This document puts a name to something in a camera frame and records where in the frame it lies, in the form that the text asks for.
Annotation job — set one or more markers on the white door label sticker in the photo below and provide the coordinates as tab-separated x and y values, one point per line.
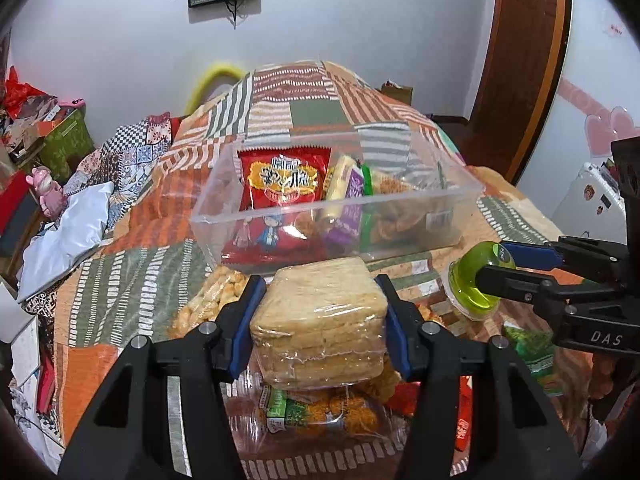
616	29

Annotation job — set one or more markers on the small cardboard box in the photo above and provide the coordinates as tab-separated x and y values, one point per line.
397	94

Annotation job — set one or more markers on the clear fried pastry packet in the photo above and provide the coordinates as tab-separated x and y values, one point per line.
400	210

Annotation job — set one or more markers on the clear packet of bread slices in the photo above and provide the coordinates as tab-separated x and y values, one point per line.
320	310

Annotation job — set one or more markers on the white crumpled cloth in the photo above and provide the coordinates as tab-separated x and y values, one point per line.
70	240

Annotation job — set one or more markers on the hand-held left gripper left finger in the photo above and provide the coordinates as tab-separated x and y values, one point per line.
248	320

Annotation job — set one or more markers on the green pea snack packet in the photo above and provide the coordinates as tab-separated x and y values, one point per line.
530	355

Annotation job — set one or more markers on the pink rabbit figurine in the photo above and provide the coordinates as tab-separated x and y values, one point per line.
47	195

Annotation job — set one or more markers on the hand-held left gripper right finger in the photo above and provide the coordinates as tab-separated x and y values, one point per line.
395	320

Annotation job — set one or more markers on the brown wooden door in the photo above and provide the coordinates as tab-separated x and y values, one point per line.
515	35

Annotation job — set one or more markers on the clear plastic container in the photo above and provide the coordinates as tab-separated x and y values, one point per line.
210	210

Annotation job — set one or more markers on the green patterned box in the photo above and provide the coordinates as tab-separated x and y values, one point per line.
67	145

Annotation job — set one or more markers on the clear orange ball snack packet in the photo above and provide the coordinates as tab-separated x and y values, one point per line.
320	412

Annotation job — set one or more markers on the white sliding wardrobe door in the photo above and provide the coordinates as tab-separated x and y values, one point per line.
600	60

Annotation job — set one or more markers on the clear puffed snack packet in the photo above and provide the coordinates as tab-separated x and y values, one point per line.
210	300

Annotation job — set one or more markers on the open white notebook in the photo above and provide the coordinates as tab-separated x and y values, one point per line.
22	340

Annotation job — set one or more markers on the red cartoon snack packet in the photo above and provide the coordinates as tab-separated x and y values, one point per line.
280	180

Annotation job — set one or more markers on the green jelly cup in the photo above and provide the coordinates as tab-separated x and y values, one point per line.
481	256

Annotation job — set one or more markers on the yellow foam tube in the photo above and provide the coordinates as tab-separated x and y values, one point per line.
215	71

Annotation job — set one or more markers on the checkered patterned quilt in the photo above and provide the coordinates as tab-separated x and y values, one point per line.
130	160

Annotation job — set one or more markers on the red plastic bag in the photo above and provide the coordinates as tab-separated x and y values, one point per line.
20	92

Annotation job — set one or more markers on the purple and yellow snack packet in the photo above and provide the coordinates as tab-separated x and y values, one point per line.
345	195

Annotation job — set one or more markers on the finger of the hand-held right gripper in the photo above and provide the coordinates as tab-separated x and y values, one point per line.
505	280
530	256

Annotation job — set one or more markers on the red gift box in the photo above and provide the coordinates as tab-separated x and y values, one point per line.
12	195

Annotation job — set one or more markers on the white cabinet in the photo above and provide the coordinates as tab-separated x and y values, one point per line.
585	200

